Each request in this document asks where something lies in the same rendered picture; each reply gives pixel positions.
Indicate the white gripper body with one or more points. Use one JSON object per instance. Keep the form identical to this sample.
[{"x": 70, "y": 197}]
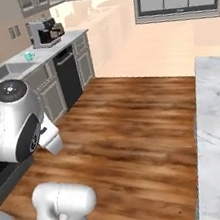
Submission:
[{"x": 52, "y": 142}]

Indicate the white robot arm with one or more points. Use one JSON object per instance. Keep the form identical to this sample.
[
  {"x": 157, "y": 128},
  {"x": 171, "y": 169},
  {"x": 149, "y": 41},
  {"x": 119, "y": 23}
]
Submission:
[{"x": 16, "y": 131}]

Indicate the narrow grey cabinet door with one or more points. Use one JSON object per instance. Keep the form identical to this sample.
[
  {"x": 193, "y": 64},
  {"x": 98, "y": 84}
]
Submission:
[{"x": 85, "y": 68}]

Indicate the grey sink basin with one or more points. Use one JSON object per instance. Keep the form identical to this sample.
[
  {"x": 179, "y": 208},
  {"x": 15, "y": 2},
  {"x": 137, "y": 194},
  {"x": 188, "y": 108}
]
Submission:
[{"x": 9, "y": 69}]

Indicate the teal mug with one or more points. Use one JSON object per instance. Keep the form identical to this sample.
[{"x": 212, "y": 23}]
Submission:
[{"x": 29, "y": 56}]

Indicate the grey glass upper cabinet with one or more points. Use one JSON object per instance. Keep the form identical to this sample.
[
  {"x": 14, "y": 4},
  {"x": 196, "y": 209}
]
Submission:
[{"x": 33, "y": 2}]

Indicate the black dishwasher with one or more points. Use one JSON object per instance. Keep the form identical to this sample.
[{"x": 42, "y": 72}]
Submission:
[{"x": 68, "y": 75}]

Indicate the small grey drawer front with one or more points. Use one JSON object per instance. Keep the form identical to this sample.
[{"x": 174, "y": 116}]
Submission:
[{"x": 80, "y": 44}]

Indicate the silver black coffee machine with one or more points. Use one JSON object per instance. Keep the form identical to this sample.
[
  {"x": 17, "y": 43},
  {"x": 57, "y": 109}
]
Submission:
[{"x": 43, "y": 32}]

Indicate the grey wall outlet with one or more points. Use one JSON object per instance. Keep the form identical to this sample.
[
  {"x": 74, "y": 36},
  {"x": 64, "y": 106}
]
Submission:
[
  {"x": 17, "y": 30},
  {"x": 12, "y": 32}
]

